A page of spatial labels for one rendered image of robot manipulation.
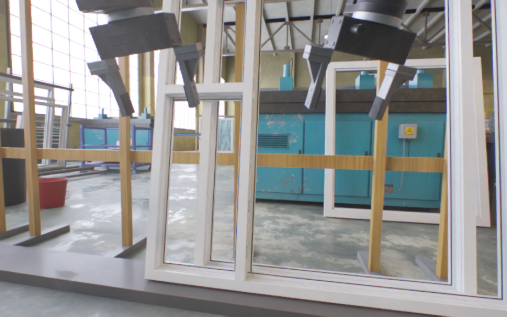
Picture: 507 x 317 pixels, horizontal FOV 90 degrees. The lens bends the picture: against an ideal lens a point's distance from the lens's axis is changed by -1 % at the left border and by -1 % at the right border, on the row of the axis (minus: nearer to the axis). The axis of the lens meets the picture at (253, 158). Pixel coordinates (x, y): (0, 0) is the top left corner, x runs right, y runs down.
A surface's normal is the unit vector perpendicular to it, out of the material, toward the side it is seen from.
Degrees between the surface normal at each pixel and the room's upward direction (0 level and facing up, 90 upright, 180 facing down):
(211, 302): 90
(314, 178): 90
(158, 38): 114
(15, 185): 94
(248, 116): 82
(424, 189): 90
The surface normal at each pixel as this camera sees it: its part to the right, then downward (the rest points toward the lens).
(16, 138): 0.98, 0.10
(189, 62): -0.10, 0.47
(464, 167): -0.18, -0.07
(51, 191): 0.70, 0.19
